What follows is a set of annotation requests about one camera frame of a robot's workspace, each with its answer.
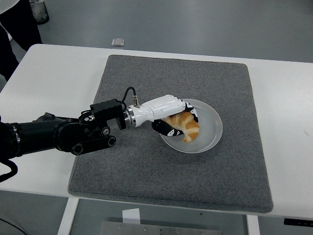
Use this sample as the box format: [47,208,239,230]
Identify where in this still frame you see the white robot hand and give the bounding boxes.
[132,94,200,138]

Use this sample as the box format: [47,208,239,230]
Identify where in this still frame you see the golden croissant bread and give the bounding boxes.
[163,111,201,143]

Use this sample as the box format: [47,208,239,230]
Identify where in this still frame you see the light grey round plate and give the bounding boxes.
[157,98,224,154]

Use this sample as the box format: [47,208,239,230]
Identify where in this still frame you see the grey felt mat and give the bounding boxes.
[67,54,274,213]

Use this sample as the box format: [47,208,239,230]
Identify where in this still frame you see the white table leg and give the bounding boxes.
[246,214,260,235]
[56,197,80,235]

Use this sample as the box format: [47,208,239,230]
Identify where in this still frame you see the dark mesh waste bin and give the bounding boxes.
[29,0,50,25]

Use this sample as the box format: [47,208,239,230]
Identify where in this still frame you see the person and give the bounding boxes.
[0,0,43,82]

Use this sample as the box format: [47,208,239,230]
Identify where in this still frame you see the black table control panel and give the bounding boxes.
[283,217,313,226]

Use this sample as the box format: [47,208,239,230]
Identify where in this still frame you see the thin black floor cable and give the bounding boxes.
[0,216,26,235]

